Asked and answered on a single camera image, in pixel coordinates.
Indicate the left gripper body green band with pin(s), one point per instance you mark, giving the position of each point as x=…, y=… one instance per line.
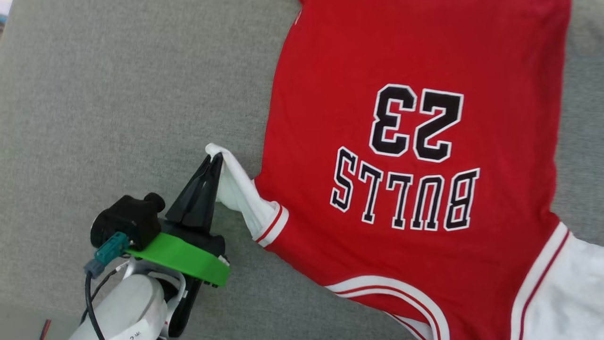
x=188, y=257

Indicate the red and white basketball jersey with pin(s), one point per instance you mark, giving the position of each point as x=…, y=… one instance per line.
x=377, y=47

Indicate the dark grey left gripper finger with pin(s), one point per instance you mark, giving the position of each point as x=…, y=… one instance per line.
x=191, y=208
x=214, y=184

